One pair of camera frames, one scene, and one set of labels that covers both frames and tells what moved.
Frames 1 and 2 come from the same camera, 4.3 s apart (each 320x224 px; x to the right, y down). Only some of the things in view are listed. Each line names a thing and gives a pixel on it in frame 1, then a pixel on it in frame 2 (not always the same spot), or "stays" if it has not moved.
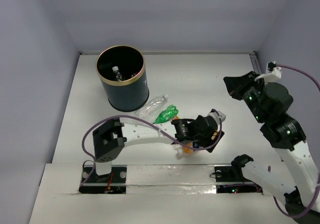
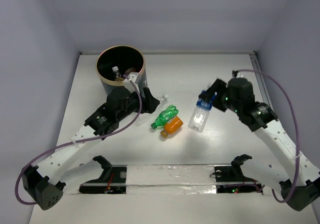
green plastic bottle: [171, 112] stays
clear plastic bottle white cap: [147, 110] stays
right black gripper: [235, 84] → [219, 86]
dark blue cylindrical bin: [132, 93] stays
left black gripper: [215, 139] → [146, 99]
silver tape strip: [171, 179] stays
